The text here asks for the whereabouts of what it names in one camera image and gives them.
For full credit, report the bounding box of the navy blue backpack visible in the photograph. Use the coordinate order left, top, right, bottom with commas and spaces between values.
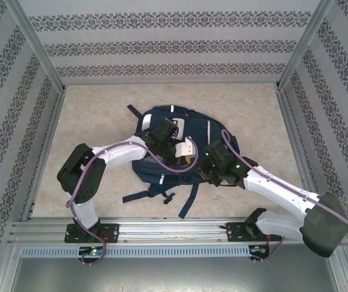
122, 105, 240, 219

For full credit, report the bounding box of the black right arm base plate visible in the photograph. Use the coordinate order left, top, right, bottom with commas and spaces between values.
226, 221, 274, 243

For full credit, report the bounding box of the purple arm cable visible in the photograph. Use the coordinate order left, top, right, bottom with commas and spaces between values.
66, 138, 201, 265
221, 129, 348, 264

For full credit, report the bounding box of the grey metal sheet panel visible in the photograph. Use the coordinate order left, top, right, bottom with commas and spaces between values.
0, 243, 348, 292

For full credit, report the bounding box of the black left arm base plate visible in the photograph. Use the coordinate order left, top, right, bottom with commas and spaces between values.
64, 223, 120, 244

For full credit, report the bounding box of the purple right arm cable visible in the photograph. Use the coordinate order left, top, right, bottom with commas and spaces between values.
221, 129, 348, 264

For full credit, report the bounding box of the aluminium frame post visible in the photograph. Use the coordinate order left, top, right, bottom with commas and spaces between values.
276, 0, 335, 92
3, 0, 68, 94

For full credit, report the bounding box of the grey slotted cable duct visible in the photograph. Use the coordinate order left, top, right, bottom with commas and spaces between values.
19, 245, 252, 259

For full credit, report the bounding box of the aluminium left frame post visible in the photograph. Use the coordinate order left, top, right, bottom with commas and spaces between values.
3, 0, 68, 94

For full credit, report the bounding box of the aluminium mounting rail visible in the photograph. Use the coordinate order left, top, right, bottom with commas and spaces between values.
8, 216, 341, 244

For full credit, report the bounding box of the aluminium right side rail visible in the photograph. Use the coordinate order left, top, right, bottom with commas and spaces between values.
274, 85, 327, 203

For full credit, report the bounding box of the aluminium left side rail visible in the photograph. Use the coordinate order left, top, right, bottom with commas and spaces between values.
20, 89, 68, 222

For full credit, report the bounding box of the aluminium right frame post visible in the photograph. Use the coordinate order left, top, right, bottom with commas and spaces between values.
276, 0, 335, 92

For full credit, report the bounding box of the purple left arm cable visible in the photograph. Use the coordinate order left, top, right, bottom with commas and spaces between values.
66, 138, 201, 265

